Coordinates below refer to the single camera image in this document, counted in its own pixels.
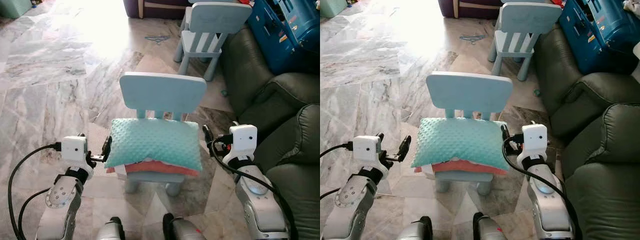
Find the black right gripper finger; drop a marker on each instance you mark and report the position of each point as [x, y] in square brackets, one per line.
[207, 135]
[505, 133]

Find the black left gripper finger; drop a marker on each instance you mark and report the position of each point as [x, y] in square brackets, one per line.
[81, 135]
[106, 146]
[381, 140]
[405, 146]

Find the teal dotted pillow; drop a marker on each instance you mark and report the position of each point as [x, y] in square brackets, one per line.
[155, 142]
[462, 141]

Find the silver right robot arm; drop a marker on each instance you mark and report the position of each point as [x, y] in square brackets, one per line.
[550, 210]
[260, 210]

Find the coral pink pillow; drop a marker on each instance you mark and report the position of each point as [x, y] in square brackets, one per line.
[470, 167]
[160, 168]

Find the grey-green leather sofa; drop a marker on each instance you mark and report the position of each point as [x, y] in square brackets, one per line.
[295, 135]
[605, 145]

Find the silver left robot leg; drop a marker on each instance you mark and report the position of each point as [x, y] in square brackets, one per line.
[417, 231]
[112, 231]

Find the silver robot leg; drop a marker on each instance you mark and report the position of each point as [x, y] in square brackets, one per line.
[112, 231]
[487, 230]
[180, 230]
[417, 231]

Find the silver right robot leg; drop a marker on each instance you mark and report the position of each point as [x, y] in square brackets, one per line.
[180, 230]
[487, 230]

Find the blue clothes hanger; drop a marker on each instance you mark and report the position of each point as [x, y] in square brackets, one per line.
[472, 38]
[157, 38]

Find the dark blue suitcase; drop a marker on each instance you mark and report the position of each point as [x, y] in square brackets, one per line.
[290, 30]
[600, 30]

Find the dark purple furniture base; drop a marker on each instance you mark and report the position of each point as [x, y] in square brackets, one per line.
[150, 7]
[465, 7]

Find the green storage box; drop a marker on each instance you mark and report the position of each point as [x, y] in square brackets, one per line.
[332, 6]
[12, 6]

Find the white drawer cabinet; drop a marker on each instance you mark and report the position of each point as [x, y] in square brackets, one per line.
[636, 60]

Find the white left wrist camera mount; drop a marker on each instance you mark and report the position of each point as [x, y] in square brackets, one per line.
[74, 148]
[367, 148]

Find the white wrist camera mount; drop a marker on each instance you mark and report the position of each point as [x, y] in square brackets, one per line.
[534, 137]
[367, 148]
[243, 137]
[74, 148]

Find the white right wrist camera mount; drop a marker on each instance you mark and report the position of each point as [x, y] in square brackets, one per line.
[243, 137]
[534, 137]

